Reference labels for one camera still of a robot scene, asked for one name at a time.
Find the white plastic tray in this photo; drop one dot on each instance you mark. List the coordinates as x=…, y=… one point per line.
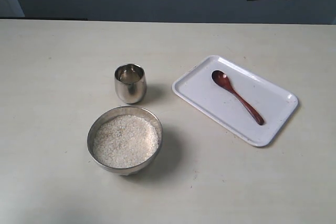
x=273, y=103

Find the small steel cup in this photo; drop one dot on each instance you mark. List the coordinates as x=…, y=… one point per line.
x=130, y=83

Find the brown wooden spoon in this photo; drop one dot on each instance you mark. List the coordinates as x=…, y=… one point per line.
x=222, y=80

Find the steel bowl of rice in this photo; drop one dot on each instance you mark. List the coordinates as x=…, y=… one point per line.
x=125, y=140

